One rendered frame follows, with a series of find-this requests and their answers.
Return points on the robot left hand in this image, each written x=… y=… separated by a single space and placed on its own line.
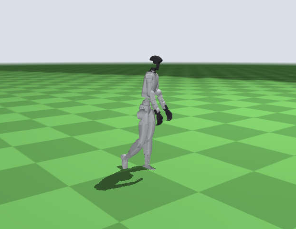
x=168 y=113

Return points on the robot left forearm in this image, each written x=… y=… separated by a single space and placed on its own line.
x=161 y=101

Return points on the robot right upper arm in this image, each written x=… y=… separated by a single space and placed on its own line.
x=149 y=81

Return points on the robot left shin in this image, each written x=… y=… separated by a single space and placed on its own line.
x=147 y=149

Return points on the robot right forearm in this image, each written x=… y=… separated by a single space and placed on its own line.
x=153 y=101

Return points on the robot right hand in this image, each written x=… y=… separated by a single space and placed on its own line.
x=159 y=117

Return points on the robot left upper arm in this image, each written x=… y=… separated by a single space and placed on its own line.
x=158 y=91

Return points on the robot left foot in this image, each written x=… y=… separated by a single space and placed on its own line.
x=148 y=167

